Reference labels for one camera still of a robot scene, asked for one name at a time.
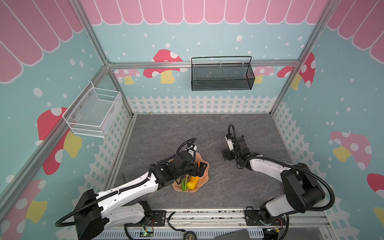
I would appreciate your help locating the white wire mesh basket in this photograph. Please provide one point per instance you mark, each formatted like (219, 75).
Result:
(93, 112)

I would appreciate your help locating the pink scalloped fruit bowl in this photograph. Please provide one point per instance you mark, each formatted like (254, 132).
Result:
(202, 180)

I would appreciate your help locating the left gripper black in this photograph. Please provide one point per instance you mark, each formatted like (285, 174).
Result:
(201, 170)

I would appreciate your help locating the yellow orange squash fruit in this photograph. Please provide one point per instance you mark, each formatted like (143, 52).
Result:
(192, 182)

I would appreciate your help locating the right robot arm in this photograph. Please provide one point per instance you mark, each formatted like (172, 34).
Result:
(303, 190)

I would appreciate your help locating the pink dragon fruit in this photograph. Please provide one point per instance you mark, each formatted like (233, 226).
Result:
(184, 183)

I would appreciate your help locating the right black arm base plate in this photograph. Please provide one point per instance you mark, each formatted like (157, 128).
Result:
(259, 218)

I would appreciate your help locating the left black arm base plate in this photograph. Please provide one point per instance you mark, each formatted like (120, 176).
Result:
(156, 219)

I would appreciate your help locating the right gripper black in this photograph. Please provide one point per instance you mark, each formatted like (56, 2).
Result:
(227, 154)

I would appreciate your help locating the aluminium mounting rail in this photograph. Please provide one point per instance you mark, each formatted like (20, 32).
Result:
(209, 224)

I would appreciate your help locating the black wire mesh basket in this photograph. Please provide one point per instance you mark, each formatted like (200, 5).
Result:
(230, 73)

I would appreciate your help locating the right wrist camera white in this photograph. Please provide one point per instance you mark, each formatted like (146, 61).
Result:
(229, 139)

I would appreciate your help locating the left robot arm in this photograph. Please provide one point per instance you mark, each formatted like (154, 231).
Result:
(96, 212)

